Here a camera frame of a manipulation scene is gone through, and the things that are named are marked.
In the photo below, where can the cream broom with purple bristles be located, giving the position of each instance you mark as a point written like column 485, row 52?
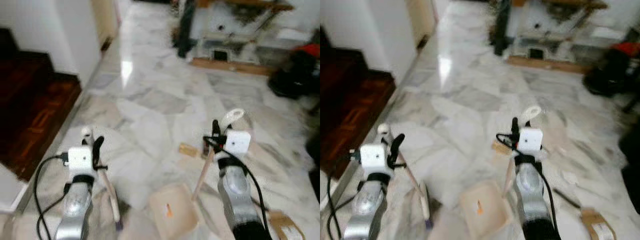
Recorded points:
column 384, row 131
column 87, row 132

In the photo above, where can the cream plastic dustpan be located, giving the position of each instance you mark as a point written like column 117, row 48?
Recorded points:
column 492, row 220
column 182, row 220

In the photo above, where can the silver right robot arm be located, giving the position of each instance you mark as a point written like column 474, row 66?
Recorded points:
column 530, row 190
column 235, row 190

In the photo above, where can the tan crumpled packaging piece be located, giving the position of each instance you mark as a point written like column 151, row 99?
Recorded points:
column 188, row 150
column 498, row 146

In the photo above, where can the dark wooden stairs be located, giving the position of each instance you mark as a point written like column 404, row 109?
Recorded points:
column 355, row 105
column 35, row 105

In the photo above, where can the small orange scrap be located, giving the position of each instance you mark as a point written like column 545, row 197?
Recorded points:
column 169, row 211
column 479, row 207

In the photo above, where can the dark furniture piece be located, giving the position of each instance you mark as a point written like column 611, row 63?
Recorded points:
column 315, row 165
column 631, row 170

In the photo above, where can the wooden altar cabinet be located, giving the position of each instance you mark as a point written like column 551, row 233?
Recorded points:
column 550, row 42
column 235, row 42

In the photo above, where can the black and red vacuum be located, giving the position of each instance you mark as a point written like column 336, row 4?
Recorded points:
column 295, row 72
column 610, row 70

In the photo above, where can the tall black object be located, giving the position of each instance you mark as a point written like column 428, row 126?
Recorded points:
column 501, row 30
column 186, row 30

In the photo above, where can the cardboard box with white label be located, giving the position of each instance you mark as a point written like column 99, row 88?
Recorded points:
column 287, row 227
column 599, row 225

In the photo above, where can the cream door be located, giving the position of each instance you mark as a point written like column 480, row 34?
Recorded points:
column 104, row 22
column 420, row 20

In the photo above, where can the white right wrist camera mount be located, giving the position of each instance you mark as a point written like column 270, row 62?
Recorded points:
column 531, row 140
column 238, row 143

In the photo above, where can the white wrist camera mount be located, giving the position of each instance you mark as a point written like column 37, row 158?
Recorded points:
column 80, row 159
column 238, row 143
column 372, row 157
column 531, row 140

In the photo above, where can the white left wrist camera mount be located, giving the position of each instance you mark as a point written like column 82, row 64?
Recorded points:
column 80, row 159
column 372, row 157

